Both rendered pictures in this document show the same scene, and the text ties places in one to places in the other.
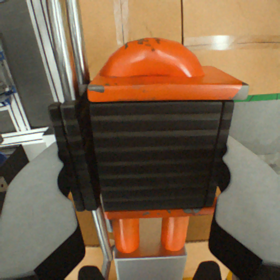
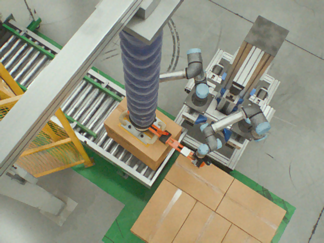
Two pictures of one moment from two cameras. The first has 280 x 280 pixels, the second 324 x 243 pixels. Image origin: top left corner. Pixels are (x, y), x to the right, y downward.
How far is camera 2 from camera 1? 3.14 m
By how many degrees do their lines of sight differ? 26
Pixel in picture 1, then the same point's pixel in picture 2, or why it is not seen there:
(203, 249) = (159, 153)
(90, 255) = (173, 133)
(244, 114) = (109, 212)
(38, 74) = (202, 139)
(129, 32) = (195, 177)
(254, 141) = (86, 209)
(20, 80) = not seen: hidden behind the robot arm
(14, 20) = (225, 148)
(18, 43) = not seen: hidden behind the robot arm
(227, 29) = (176, 205)
